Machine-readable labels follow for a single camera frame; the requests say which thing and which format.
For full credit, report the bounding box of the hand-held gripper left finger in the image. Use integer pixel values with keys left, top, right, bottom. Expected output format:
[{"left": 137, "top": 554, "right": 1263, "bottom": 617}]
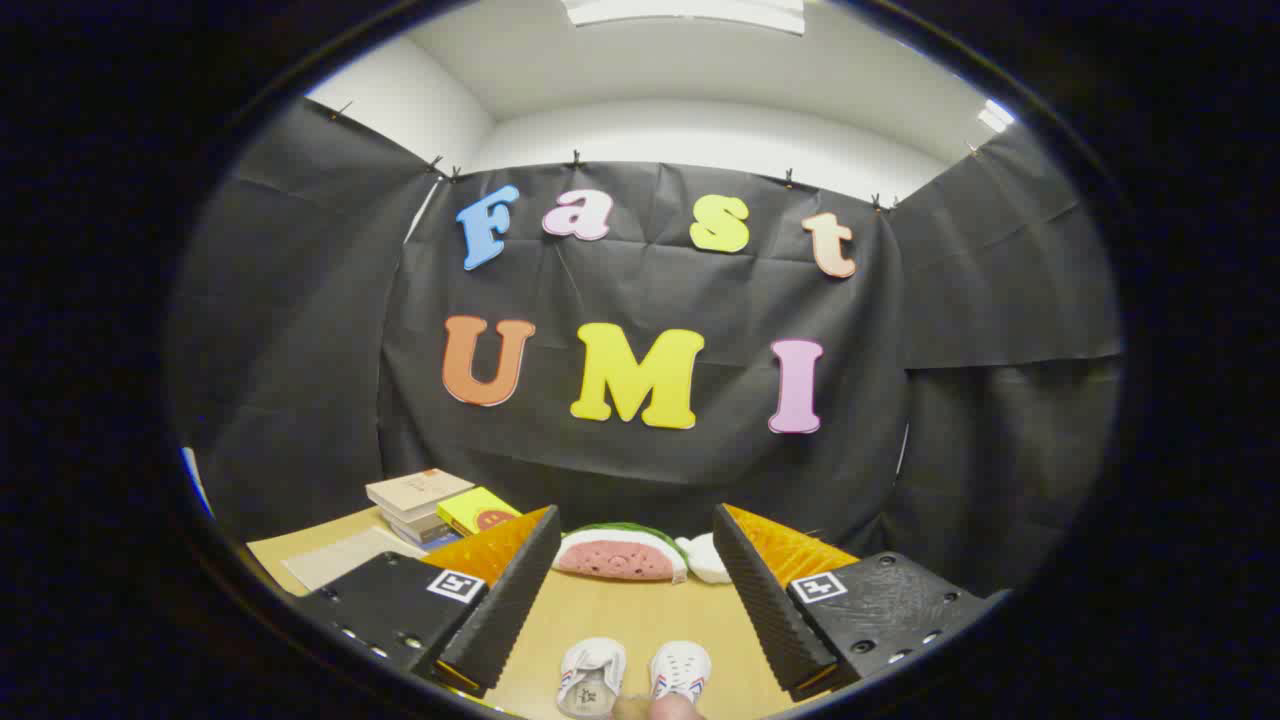
[{"left": 295, "top": 505, "right": 563, "bottom": 699}]

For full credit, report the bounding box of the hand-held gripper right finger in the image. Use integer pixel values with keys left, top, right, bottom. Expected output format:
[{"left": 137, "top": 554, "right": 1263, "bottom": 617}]
[{"left": 712, "top": 503, "right": 1011, "bottom": 703}]

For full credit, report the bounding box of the white canvas shoe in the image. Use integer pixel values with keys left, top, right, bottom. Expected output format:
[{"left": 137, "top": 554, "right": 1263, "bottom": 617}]
[
  {"left": 557, "top": 638, "right": 627, "bottom": 719},
  {"left": 650, "top": 641, "right": 712, "bottom": 701}
]

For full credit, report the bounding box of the beige storage box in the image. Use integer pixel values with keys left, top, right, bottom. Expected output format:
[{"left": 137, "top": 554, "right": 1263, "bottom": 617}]
[{"left": 247, "top": 505, "right": 431, "bottom": 598}]

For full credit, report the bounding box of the white round plush toy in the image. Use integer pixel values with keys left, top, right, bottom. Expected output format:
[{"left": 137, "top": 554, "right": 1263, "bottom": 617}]
[{"left": 675, "top": 532, "right": 734, "bottom": 585}]

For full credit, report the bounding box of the yellow book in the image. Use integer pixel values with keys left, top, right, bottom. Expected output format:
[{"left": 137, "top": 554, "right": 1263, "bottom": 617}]
[{"left": 436, "top": 487, "right": 523, "bottom": 538}]

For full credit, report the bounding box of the watermelon slice plush toy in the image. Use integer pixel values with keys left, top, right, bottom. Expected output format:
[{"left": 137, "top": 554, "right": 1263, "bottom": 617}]
[{"left": 553, "top": 523, "right": 689, "bottom": 584}]

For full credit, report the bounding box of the beige book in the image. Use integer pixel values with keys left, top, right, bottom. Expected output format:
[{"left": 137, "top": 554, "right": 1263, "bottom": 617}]
[{"left": 365, "top": 468, "right": 476, "bottom": 523}]

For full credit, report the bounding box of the black backdrop cloth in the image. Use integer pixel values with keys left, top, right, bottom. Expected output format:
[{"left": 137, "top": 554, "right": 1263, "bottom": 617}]
[{"left": 165, "top": 95, "right": 1126, "bottom": 601}]

